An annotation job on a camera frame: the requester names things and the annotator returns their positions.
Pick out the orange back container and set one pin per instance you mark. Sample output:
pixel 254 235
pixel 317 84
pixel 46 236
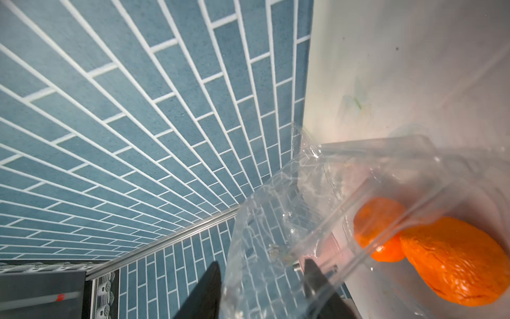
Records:
pixel 374 217
pixel 459 262

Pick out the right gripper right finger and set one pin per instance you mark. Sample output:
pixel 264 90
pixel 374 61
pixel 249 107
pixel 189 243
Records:
pixel 323 299

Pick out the clear clamshell container back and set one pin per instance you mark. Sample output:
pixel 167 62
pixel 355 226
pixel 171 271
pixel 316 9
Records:
pixel 313 228

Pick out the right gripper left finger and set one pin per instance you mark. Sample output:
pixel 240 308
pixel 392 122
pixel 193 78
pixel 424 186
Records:
pixel 204 300

